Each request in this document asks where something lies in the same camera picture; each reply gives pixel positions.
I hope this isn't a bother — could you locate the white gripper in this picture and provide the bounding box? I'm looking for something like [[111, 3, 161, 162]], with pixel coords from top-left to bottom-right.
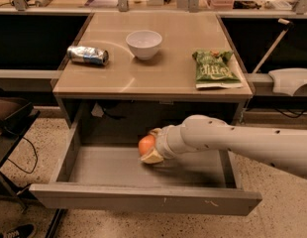
[[141, 125, 185, 165]]

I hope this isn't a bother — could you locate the orange fruit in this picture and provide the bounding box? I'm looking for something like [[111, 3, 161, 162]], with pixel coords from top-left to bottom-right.
[[138, 135, 155, 156]]

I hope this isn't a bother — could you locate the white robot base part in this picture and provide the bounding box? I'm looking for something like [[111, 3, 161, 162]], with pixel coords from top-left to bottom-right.
[[268, 67, 307, 96]]

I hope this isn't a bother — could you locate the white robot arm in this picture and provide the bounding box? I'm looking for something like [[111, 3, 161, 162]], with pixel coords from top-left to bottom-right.
[[138, 115, 307, 179]]

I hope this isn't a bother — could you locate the open grey top drawer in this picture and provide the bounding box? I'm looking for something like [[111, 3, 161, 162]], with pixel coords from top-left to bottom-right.
[[31, 101, 262, 215]]

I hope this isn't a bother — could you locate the grey cabinet with tan top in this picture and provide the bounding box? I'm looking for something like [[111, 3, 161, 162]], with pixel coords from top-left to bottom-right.
[[53, 11, 253, 123]]

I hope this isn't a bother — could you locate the green chip bag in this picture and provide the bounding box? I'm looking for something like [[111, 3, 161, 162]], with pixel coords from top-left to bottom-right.
[[192, 50, 243, 89]]

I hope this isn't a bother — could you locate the white bowl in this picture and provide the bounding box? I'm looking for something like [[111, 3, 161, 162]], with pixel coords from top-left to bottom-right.
[[126, 30, 162, 60]]

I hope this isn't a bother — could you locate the crushed silver soda can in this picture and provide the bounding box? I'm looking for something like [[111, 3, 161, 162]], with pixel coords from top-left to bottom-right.
[[66, 46, 109, 65]]

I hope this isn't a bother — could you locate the black chair at left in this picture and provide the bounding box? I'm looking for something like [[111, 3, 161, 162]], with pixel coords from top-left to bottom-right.
[[0, 88, 40, 211]]

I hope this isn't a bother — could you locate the black sneaker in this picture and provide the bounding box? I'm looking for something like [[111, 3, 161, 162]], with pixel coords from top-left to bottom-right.
[[0, 224, 36, 238]]

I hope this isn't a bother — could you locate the stick with white tip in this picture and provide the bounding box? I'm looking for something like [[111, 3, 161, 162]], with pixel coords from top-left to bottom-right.
[[253, 18, 294, 73]]

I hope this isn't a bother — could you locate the black cable on floor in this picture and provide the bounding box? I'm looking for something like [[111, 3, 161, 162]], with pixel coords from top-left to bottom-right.
[[4, 126, 39, 176]]

